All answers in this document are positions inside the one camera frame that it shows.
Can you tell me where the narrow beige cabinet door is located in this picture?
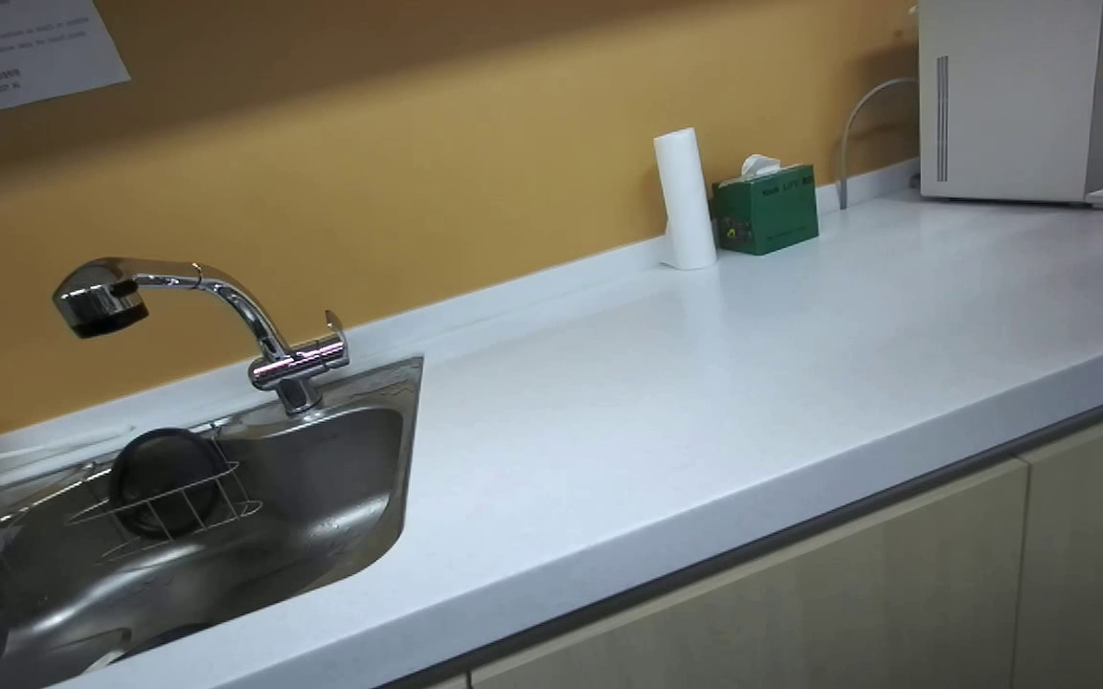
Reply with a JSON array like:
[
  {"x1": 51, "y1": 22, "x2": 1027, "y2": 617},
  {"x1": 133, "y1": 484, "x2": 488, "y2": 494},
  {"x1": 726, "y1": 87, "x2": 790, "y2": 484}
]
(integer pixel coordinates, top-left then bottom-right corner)
[{"x1": 1009, "y1": 393, "x2": 1103, "y2": 689}]

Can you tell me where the green tissue box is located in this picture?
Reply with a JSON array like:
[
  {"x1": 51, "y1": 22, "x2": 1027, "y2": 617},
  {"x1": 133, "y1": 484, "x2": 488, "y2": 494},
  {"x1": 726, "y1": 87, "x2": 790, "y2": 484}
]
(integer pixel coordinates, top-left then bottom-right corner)
[{"x1": 708, "y1": 161, "x2": 822, "y2": 260}]

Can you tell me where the gray curved cable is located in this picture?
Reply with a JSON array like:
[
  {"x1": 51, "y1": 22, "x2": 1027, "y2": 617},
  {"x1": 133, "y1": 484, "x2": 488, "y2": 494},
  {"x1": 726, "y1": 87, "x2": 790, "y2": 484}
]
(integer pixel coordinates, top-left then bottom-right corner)
[{"x1": 834, "y1": 73, "x2": 921, "y2": 216}]

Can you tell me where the stainless steel sink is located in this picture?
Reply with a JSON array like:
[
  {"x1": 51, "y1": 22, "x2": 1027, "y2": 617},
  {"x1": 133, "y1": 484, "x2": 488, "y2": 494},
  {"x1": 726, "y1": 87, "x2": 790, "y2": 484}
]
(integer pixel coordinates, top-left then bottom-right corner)
[{"x1": 0, "y1": 354, "x2": 428, "y2": 689}]

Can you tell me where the wire sponge rack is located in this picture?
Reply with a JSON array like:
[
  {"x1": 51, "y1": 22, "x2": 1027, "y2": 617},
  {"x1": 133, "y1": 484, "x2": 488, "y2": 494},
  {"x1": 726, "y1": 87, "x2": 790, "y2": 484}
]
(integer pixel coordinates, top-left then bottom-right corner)
[{"x1": 67, "y1": 424, "x2": 266, "y2": 549}]

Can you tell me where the chrome sink faucet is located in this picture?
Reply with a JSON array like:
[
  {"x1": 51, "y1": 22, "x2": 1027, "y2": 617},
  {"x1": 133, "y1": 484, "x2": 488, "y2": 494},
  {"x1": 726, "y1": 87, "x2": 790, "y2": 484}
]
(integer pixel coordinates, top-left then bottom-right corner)
[{"x1": 51, "y1": 254, "x2": 354, "y2": 424}]

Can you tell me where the white paper notice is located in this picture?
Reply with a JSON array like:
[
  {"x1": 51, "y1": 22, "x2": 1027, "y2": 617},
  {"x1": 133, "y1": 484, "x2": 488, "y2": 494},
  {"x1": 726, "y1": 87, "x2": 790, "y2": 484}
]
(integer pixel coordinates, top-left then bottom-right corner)
[{"x1": 0, "y1": 0, "x2": 133, "y2": 132}]

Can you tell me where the white tissue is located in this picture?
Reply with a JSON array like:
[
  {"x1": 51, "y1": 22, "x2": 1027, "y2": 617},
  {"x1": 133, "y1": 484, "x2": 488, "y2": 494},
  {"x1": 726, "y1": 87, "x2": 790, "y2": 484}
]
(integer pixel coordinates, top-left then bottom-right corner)
[{"x1": 739, "y1": 149, "x2": 786, "y2": 183}]

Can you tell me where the white cylindrical bottle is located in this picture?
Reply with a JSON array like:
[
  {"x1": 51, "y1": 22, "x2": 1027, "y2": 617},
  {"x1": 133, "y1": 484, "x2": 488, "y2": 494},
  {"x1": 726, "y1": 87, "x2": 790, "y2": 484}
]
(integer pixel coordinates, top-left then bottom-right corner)
[{"x1": 652, "y1": 122, "x2": 718, "y2": 277}]

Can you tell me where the wide beige cabinet door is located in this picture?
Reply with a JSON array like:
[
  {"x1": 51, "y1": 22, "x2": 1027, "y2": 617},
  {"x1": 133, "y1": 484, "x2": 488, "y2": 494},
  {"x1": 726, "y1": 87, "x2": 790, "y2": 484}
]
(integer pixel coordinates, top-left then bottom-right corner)
[{"x1": 462, "y1": 456, "x2": 1033, "y2": 689}]

